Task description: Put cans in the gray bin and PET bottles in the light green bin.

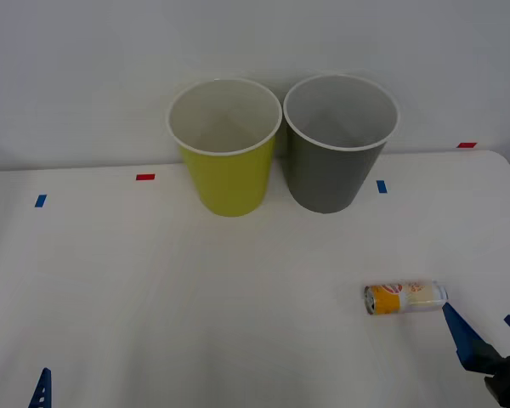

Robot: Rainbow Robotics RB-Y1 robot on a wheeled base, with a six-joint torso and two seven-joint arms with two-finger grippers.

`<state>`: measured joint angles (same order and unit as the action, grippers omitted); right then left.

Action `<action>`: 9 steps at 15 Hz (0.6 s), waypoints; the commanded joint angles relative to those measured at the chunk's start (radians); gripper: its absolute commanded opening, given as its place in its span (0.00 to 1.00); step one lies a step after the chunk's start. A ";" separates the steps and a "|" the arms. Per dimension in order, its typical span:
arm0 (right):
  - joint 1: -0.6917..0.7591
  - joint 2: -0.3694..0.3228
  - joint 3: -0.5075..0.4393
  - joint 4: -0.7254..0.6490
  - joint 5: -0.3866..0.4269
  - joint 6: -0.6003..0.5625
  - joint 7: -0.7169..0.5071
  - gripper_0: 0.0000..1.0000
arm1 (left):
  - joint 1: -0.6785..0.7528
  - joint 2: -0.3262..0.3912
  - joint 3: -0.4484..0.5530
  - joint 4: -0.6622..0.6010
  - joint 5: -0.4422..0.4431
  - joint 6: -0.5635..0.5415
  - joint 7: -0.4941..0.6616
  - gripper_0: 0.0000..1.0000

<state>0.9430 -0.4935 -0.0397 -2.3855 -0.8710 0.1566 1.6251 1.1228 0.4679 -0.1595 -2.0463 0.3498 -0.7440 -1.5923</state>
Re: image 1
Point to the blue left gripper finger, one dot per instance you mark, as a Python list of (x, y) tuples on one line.
[(42, 393)]

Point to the yellow and white drink can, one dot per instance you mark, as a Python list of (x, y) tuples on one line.
[(401, 297)]

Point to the grey plastic waste bin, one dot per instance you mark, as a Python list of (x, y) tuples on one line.
[(327, 178)]

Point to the yellow-green plastic waste bin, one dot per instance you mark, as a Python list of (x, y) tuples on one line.
[(231, 183)]

